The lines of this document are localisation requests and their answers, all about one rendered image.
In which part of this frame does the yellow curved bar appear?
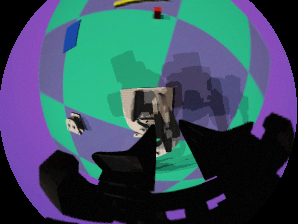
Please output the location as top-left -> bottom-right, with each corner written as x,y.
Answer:
114,0 -> 160,8

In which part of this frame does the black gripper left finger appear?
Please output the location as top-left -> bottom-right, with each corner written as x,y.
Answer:
92,124 -> 157,192

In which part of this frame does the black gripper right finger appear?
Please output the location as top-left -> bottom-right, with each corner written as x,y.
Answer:
178,120 -> 254,180

